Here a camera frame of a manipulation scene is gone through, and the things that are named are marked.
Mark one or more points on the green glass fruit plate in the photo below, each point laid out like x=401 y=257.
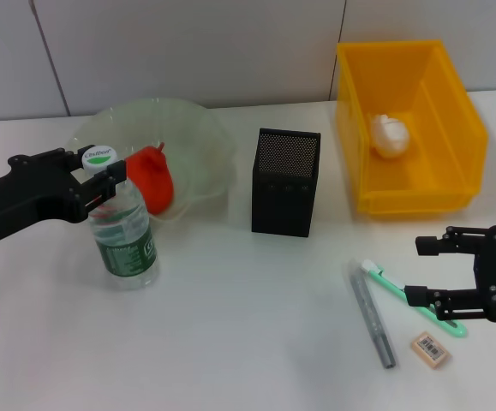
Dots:
x=200 y=141

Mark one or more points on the beige eraser with barcode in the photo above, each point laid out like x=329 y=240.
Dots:
x=431 y=350

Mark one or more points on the grey pen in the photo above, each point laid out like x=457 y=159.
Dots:
x=374 y=321

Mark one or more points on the clear water bottle green label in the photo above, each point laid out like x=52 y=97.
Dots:
x=123 y=244

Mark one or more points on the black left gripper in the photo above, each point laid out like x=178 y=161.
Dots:
x=29 y=192

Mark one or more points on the orange knitted toy fruit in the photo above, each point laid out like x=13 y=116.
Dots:
x=153 y=184

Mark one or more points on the white paper ball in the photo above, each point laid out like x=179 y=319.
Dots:
x=389 y=135

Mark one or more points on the black mesh pen holder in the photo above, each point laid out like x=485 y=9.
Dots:
x=284 y=201

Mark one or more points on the yellow plastic bin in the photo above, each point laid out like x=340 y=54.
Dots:
x=440 y=180

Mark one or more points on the green utility knife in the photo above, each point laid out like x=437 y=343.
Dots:
x=384 y=280

